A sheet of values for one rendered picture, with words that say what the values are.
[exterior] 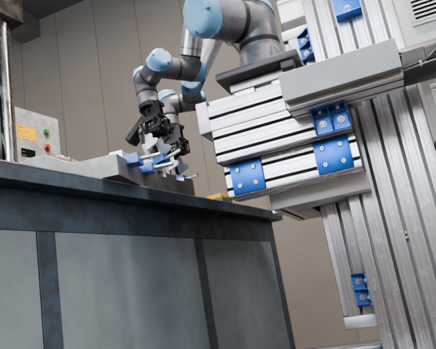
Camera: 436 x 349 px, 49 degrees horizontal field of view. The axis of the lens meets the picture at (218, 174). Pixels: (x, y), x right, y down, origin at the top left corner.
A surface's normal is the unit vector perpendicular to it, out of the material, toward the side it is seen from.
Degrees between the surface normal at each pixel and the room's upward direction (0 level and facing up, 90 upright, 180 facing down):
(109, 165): 90
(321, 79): 90
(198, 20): 96
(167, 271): 90
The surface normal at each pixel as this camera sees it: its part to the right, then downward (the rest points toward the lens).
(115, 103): -0.37, -0.17
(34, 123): 0.86, -0.26
